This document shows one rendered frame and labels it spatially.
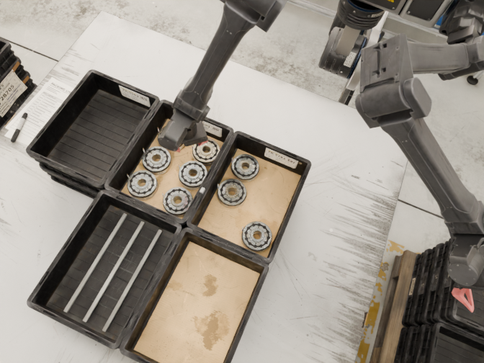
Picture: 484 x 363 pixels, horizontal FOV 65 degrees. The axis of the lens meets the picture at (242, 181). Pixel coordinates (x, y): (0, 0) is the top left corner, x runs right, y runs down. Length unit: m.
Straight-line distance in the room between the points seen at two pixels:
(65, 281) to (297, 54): 2.21
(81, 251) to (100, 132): 0.46
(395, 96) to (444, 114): 2.33
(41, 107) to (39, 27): 1.44
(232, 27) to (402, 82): 0.30
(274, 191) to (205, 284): 0.41
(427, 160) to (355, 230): 0.81
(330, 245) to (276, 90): 0.74
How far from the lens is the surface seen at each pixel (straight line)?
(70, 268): 1.37
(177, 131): 0.97
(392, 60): 0.71
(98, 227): 1.38
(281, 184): 1.41
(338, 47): 1.31
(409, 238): 2.47
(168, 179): 1.40
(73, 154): 1.52
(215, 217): 1.34
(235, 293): 1.28
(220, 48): 0.76
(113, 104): 1.60
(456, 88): 3.22
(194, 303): 1.27
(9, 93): 2.37
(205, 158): 1.40
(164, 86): 1.78
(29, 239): 1.59
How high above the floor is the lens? 2.10
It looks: 65 degrees down
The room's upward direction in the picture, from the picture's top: 11 degrees clockwise
